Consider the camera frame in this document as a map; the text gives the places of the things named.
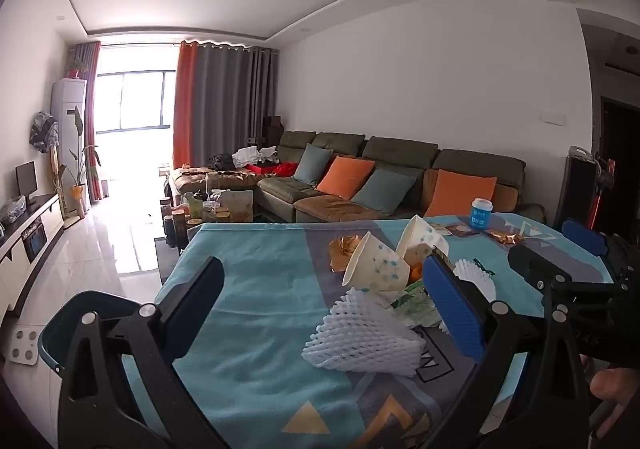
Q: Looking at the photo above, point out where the tall black appliance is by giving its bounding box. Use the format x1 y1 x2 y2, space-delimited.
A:
554 146 598 230

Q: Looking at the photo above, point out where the person's right hand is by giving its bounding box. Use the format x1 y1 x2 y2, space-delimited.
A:
589 366 640 410

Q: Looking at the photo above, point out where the red cloth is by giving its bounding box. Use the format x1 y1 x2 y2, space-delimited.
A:
250 162 301 177

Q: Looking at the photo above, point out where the white bathroom scale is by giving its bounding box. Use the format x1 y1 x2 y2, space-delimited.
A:
2 326 41 366

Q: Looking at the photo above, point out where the teal grey printed blanket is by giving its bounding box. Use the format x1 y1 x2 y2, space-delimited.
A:
122 213 621 449

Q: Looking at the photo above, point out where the crumpled gold foil wrapper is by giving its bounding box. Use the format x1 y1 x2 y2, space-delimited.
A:
484 228 526 246

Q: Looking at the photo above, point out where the tall plant in yellow pot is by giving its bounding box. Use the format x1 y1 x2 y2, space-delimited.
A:
60 104 101 217

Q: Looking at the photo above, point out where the red stick vacuum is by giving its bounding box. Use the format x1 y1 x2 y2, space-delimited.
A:
587 156 616 230

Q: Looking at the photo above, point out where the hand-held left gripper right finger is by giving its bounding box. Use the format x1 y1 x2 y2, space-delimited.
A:
422 249 591 449

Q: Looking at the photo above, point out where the wide orange grey curtain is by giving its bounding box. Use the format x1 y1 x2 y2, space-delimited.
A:
172 40 280 171

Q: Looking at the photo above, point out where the dotted white paper cup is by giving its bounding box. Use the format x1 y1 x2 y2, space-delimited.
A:
396 215 449 270
342 231 412 292

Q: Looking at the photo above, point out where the blue cup with white lid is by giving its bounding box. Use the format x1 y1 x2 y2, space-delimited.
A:
470 198 495 232

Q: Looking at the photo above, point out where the large grey-blue cushion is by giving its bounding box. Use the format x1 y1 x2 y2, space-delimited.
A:
351 168 418 216

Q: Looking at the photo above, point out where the black monitor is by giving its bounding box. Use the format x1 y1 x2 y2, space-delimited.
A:
15 162 38 210

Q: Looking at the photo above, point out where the green brown sectional sofa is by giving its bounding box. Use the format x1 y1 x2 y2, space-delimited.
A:
170 130 547 225

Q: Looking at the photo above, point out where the covered standing fan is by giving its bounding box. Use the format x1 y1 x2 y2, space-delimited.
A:
30 112 60 215

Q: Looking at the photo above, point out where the teal trash bin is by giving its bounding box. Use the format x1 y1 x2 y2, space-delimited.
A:
37 290 166 380

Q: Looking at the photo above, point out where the clear plastic bag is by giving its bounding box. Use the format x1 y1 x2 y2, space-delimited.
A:
5 196 27 224

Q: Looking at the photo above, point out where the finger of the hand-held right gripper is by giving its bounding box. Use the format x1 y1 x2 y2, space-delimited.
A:
561 220 609 255
507 243 576 293

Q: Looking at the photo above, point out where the orange cushion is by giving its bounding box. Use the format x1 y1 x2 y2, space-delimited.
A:
423 169 498 219
316 156 376 201

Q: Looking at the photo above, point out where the dark grey rug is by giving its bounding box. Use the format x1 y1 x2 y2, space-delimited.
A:
155 229 201 286

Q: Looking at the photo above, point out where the white media cabinet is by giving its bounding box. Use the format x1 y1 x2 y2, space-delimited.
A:
0 193 66 325

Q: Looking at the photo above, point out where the small grey-blue cushion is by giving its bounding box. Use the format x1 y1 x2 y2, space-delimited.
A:
293 143 334 186

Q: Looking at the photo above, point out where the white standing air conditioner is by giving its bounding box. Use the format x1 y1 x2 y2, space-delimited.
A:
51 78 91 212

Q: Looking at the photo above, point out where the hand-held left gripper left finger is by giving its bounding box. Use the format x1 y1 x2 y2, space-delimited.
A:
56 255 226 449

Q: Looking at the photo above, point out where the cluttered coffee table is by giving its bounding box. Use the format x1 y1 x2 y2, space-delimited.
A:
160 186 258 250

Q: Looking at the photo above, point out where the white clothes pile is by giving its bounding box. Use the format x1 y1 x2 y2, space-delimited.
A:
232 145 278 167

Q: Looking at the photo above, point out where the black framed window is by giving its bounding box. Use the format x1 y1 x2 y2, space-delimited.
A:
95 72 176 134

